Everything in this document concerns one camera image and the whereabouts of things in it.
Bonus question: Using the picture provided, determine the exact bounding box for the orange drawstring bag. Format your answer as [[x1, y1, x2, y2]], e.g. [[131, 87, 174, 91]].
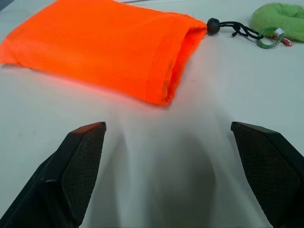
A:
[[0, 0, 207, 106]]

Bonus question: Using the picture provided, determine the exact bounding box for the green rolled towel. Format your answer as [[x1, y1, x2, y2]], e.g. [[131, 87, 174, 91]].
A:
[[250, 2, 304, 41]]

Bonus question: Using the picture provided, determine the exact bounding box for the black drawstring cord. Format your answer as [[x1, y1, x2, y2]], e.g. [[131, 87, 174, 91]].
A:
[[218, 21, 262, 40]]

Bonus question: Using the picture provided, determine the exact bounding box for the green jade bangle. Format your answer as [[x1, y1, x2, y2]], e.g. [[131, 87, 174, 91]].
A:
[[256, 27, 285, 49]]

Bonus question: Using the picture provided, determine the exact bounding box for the black cord lock toggle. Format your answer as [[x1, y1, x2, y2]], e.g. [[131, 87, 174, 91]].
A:
[[207, 18, 221, 36]]

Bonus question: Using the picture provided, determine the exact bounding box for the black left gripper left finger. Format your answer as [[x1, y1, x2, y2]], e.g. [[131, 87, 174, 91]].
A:
[[0, 122, 107, 228]]

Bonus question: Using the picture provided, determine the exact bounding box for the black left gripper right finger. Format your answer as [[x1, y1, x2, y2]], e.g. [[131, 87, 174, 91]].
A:
[[230, 121, 304, 228]]

